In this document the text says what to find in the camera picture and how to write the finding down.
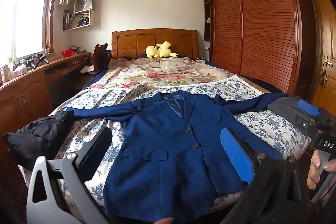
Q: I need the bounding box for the wooden bed headboard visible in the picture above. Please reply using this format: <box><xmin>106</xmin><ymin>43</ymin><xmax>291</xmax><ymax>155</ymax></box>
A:
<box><xmin>112</xmin><ymin>29</ymin><xmax>198</xmax><ymax>59</ymax></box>

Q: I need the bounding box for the wooden louvered wardrobe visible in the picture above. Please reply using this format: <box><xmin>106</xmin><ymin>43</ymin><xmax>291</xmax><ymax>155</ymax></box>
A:
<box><xmin>203</xmin><ymin>0</ymin><xmax>310</xmax><ymax>94</ymax></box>

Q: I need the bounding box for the window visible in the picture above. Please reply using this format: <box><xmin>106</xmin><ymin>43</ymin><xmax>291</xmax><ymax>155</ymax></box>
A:
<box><xmin>0</xmin><ymin>0</ymin><xmax>57</xmax><ymax>62</ymax></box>

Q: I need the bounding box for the pink floral quilt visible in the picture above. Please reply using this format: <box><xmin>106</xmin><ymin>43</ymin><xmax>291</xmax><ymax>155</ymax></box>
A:
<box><xmin>88</xmin><ymin>57</ymin><xmax>238</xmax><ymax>90</ymax></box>

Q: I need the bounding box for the wooden door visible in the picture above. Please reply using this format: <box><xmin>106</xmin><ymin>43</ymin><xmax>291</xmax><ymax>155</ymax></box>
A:
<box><xmin>304</xmin><ymin>0</ymin><xmax>336</xmax><ymax>119</ymax></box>

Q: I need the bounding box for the navy blue suit jacket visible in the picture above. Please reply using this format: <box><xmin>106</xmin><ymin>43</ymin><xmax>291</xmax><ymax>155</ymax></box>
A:
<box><xmin>64</xmin><ymin>90</ymin><xmax>288</xmax><ymax>222</ymax></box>

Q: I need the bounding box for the dark wooden chair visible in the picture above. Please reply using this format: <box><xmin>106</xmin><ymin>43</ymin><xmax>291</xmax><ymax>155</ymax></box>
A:
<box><xmin>93</xmin><ymin>43</ymin><xmax>111</xmax><ymax>75</ymax></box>

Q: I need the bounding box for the wooden desk cabinet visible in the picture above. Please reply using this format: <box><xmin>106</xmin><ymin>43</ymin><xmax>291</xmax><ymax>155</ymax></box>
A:
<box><xmin>0</xmin><ymin>52</ymin><xmax>92</xmax><ymax>135</ymax></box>

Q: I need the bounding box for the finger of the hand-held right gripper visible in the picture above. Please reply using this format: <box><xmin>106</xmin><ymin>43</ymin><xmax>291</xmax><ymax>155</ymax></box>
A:
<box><xmin>297</xmin><ymin>99</ymin><xmax>328</xmax><ymax>119</ymax></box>
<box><xmin>294</xmin><ymin>116</ymin><xmax>331</xmax><ymax>133</ymax></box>

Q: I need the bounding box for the white wall shelf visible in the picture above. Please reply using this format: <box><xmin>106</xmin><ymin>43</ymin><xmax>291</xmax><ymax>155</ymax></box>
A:
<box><xmin>63</xmin><ymin>0</ymin><xmax>97</xmax><ymax>31</ymax></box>

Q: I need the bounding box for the blue floral bed sheet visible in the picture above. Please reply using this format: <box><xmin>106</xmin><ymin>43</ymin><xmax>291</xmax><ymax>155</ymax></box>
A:
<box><xmin>18</xmin><ymin>74</ymin><xmax>310</xmax><ymax>207</ymax></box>

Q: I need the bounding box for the black garment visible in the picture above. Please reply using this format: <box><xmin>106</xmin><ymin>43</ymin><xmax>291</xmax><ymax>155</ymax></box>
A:
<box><xmin>3</xmin><ymin>111</ymin><xmax>75</xmax><ymax>172</ymax></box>

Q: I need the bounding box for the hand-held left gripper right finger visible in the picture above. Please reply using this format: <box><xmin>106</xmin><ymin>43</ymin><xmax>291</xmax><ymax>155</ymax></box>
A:
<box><xmin>220</xmin><ymin>127</ymin><xmax>302</xmax><ymax>224</ymax></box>

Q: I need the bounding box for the person's right hand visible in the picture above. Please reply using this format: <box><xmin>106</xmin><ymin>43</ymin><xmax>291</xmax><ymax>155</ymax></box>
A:
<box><xmin>307</xmin><ymin>154</ymin><xmax>336</xmax><ymax>190</ymax></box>

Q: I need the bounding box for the yellow plush toy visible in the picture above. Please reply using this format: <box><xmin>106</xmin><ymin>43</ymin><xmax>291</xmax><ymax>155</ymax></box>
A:
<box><xmin>145</xmin><ymin>41</ymin><xmax>178</xmax><ymax>58</ymax></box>

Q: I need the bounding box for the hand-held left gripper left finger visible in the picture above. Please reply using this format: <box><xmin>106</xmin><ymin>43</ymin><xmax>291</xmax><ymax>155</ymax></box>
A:
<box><xmin>26</xmin><ymin>126</ymin><xmax>113</xmax><ymax>224</ymax></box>

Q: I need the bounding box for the dark grey cloth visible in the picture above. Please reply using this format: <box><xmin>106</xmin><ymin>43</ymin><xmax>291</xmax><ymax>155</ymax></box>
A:
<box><xmin>267</xmin><ymin>97</ymin><xmax>300</xmax><ymax>120</ymax></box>

